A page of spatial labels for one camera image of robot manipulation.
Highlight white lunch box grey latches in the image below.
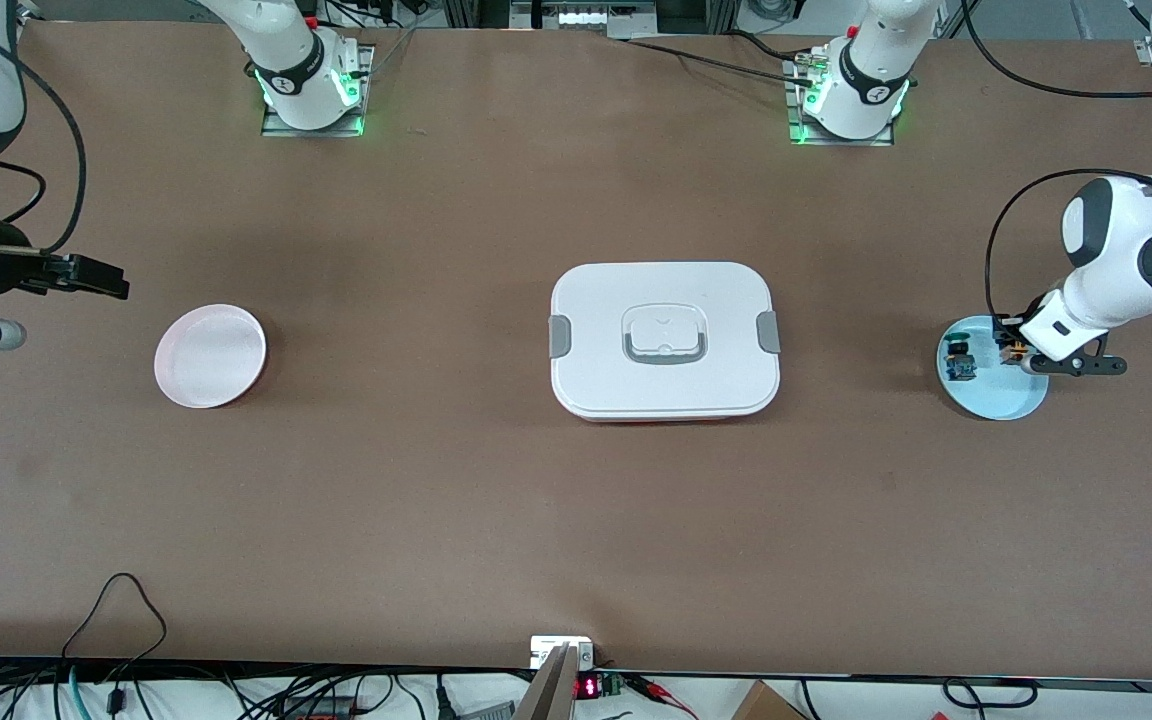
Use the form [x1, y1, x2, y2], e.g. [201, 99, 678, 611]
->
[548, 262, 783, 423]

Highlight brown cardboard box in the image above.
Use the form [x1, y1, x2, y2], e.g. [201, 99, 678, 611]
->
[731, 680, 809, 720]

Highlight small white box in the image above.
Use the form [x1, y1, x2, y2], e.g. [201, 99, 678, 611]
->
[530, 636, 595, 669]

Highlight light blue round plate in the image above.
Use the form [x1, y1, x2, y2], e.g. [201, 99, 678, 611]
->
[936, 315, 1050, 421]

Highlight pink round plate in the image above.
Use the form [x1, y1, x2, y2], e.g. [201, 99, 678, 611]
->
[154, 304, 268, 409]

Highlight red clip lead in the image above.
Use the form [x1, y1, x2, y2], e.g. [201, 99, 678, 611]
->
[626, 675, 702, 720]

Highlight grey equipment rack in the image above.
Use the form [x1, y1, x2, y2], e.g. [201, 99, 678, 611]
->
[506, 0, 662, 41]

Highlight aluminium bar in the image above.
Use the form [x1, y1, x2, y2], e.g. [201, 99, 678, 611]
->
[514, 643, 579, 720]

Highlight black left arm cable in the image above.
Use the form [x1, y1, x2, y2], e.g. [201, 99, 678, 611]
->
[956, 0, 1152, 321]

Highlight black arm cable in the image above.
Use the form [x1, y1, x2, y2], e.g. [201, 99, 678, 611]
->
[956, 0, 1152, 321]
[0, 15, 89, 256]

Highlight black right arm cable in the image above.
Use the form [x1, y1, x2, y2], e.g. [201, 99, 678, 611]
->
[0, 15, 89, 256]

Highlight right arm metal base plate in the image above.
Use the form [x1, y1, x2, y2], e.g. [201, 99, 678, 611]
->
[261, 42, 377, 138]

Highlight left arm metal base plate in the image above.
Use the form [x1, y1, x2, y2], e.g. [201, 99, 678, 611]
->
[786, 50, 897, 148]

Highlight black coiled cable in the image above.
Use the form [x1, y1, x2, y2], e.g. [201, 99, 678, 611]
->
[941, 678, 1039, 711]

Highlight black cable across table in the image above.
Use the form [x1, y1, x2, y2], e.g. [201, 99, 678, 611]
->
[616, 35, 822, 83]

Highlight black looped cable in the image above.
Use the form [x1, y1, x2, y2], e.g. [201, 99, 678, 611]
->
[56, 573, 169, 716]

